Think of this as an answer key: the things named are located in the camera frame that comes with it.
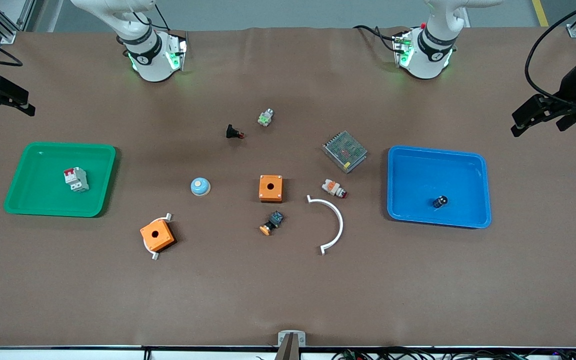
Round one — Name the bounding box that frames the black cable bundle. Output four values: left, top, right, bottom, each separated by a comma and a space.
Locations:
330, 346, 576, 360

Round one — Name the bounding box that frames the white red circuit breaker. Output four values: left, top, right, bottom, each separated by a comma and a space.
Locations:
63, 166, 90, 193

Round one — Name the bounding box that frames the black left base cable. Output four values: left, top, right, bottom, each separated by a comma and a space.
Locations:
352, 24, 400, 54

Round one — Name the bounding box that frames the blue round buzzer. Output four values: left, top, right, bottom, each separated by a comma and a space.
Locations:
190, 177, 212, 197

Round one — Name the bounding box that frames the large white curved bracket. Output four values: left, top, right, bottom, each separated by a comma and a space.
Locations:
306, 194, 344, 256

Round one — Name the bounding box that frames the small white curved bracket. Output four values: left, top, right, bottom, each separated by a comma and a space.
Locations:
143, 212, 173, 261

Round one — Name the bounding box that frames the brown table mat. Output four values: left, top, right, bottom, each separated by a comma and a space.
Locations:
0, 26, 576, 349

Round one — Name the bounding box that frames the metal mesh power supply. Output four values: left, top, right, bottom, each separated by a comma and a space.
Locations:
322, 130, 369, 174

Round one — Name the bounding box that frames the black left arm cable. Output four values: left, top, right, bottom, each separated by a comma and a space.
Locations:
524, 0, 576, 101

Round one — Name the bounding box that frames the blue plastic tray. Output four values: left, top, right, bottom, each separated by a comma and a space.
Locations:
386, 145, 492, 230

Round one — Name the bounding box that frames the black base cable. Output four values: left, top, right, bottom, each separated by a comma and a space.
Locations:
133, 0, 170, 32
352, 24, 400, 54

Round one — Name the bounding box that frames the black button with orange cap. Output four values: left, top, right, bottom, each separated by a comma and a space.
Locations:
259, 210, 285, 236

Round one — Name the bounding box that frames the orange button box with hole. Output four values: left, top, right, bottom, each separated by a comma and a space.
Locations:
139, 219, 176, 253
258, 174, 284, 203

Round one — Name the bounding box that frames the black right base cable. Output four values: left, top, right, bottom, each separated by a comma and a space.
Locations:
133, 0, 170, 32

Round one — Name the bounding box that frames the green plastic tray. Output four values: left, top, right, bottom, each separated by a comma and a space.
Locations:
3, 142, 117, 218

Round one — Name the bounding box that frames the orange white red switch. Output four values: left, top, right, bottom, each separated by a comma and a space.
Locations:
321, 179, 348, 200

